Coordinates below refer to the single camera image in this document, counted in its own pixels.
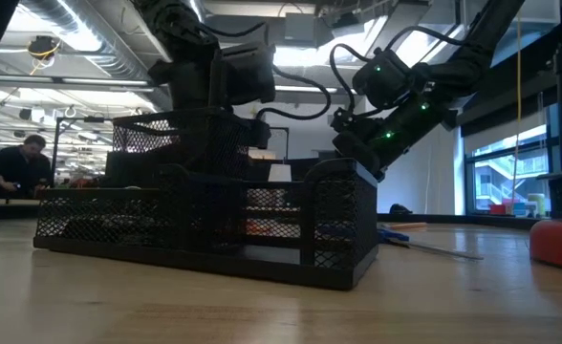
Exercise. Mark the short orange pencil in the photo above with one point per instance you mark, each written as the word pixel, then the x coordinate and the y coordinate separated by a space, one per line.
pixel 405 226

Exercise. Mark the red eraser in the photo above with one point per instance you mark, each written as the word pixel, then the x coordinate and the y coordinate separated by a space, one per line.
pixel 271 228

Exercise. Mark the black mesh desk organizer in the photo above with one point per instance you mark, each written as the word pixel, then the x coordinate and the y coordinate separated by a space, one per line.
pixel 118 220

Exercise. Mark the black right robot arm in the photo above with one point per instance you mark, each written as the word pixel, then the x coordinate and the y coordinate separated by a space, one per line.
pixel 453 71

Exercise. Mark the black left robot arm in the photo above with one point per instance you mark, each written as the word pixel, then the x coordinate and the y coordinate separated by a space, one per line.
pixel 180 28

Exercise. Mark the long ceiling light bar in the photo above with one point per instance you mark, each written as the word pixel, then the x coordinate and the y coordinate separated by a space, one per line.
pixel 300 89

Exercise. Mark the red box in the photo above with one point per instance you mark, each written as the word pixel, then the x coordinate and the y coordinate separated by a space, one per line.
pixel 498 209

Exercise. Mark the blue box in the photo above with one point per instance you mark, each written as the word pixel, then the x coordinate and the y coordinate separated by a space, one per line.
pixel 520 209

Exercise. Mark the black ceiling device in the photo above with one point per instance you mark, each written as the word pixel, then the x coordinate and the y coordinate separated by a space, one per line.
pixel 42 47

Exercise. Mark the pale green container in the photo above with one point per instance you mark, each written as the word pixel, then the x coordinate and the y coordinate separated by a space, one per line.
pixel 536 205

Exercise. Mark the person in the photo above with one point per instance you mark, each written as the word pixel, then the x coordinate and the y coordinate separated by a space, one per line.
pixel 20 167

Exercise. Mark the red desk lamp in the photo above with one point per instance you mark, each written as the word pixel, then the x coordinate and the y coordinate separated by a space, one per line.
pixel 560 243

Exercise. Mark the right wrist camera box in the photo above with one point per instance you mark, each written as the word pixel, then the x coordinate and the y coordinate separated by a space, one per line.
pixel 344 120

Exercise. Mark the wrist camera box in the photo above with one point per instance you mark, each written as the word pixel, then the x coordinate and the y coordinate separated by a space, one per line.
pixel 344 120
pixel 260 134

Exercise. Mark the black frame clamp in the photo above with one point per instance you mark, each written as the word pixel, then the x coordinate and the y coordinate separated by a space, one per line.
pixel 400 209

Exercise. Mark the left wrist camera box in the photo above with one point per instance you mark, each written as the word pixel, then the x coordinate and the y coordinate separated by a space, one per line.
pixel 260 134

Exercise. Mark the black stand bracket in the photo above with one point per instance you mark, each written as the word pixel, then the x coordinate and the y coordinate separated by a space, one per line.
pixel 287 143

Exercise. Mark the black table frame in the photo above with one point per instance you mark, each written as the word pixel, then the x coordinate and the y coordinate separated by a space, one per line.
pixel 453 219

